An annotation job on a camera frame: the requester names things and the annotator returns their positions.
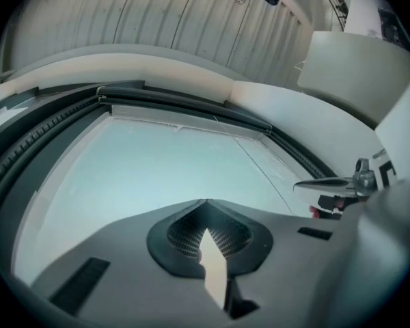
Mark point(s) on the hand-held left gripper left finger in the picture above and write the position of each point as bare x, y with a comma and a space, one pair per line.
130, 268

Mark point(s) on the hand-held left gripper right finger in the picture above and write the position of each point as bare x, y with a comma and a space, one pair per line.
287, 268

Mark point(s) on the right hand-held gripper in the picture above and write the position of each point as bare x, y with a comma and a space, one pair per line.
364, 179

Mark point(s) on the frosted hinged window sash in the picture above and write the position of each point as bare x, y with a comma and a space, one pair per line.
140, 169

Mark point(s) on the person's right hand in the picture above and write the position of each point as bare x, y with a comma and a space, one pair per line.
314, 213

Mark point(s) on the white partition board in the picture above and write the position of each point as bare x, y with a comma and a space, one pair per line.
345, 67

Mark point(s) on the black metal railing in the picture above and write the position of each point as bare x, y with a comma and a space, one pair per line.
338, 5

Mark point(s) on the black aluminium window frame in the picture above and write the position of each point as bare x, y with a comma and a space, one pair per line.
54, 109

